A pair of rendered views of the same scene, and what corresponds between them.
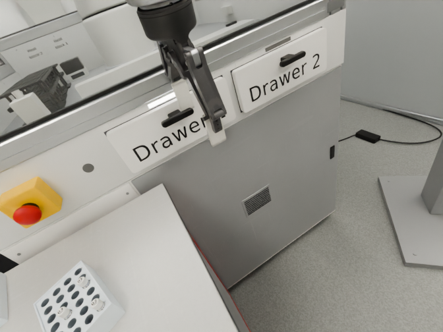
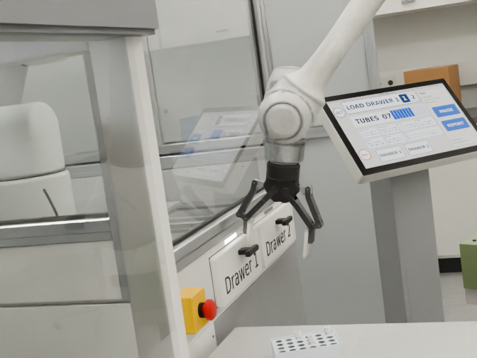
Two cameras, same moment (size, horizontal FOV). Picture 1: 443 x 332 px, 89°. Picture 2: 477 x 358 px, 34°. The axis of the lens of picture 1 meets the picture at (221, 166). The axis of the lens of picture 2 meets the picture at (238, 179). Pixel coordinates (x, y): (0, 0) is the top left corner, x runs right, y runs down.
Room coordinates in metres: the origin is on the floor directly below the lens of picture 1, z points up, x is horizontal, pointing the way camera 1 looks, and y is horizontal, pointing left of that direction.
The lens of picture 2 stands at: (-0.54, 1.47, 1.30)
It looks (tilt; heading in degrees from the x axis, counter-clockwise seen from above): 7 degrees down; 305
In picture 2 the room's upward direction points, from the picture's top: 8 degrees counter-clockwise
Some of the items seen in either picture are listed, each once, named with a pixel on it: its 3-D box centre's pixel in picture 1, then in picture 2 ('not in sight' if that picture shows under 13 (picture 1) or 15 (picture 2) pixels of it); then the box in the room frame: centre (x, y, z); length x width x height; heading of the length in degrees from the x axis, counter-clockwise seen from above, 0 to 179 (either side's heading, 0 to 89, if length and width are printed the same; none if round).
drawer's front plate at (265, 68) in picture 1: (283, 70); (275, 233); (0.58, -0.24, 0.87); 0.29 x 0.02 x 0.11; 106
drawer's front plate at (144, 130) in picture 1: (178, 124); (238, 265); (0.49, 0.06, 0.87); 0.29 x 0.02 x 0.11; 106
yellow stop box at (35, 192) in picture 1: (31, 203); (191, 310); (0.39, 0.37, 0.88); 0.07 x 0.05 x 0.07; 106
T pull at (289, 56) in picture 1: (289, 58); (282, 221); (0.55, -0.25, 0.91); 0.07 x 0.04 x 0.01; 106
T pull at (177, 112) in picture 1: (175, 116); (247, 251); (0.47, 0.05, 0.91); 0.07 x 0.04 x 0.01; 106
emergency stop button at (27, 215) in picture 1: (28, 213); (207, 310); (0.36, 0.37, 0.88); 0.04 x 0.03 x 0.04; 106
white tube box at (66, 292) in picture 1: (78, 307); (306, 350); (0.20, 0.29, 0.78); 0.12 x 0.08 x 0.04; 38
